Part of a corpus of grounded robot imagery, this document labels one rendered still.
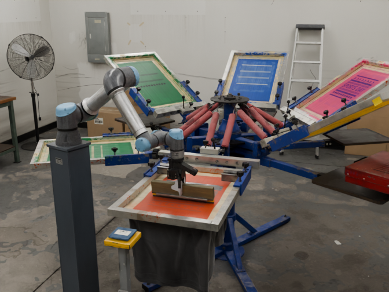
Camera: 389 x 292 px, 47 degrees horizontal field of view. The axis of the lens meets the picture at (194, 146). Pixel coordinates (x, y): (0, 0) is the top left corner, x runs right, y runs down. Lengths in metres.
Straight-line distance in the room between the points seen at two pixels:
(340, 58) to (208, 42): 1.91
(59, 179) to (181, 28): 4.56
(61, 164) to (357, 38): 4.80
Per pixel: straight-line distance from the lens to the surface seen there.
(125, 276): 2.24
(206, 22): 6.86
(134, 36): 7.28
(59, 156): 2.74
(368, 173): 2.64
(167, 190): 2.49
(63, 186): 2.79
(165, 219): 2.23
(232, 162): 2.90
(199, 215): 2.32
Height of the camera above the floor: 1.96
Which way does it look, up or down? 17 degrees down
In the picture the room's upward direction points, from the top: straight up
